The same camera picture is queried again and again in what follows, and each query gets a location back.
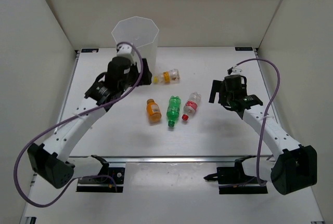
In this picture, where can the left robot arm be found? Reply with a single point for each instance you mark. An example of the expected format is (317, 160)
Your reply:
(51, 159)

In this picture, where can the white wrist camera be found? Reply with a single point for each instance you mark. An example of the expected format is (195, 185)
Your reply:
(234, 70)
(125, 51)

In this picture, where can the white octagonal plastic bin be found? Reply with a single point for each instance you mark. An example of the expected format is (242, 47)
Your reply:
(143, 34)

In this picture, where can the clear bottle yellow cap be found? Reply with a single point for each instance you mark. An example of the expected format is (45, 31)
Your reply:
(167, 77)

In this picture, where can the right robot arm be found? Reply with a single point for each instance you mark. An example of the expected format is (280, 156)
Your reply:
(294, 166)

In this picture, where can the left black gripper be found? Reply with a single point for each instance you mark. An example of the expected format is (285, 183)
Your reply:
(145, 78)

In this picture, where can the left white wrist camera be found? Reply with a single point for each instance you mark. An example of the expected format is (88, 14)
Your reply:
(125, 51)

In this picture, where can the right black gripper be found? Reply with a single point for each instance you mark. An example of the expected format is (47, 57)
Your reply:
(219, 87)

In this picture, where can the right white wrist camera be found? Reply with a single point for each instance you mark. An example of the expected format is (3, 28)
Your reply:
(234, 70)

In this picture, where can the green plastic bottle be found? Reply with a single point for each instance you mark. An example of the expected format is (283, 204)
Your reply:
(173, 110)

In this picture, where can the orange plastic bottle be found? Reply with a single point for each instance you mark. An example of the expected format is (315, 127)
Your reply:
(153, 111)

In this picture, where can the clear bottle red label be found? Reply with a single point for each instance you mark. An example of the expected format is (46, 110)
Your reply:
(191, 106)

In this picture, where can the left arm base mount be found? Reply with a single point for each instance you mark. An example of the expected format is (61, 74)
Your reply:
(110, 179)

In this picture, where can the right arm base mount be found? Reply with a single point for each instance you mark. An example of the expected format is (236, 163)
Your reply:
(233, 181)

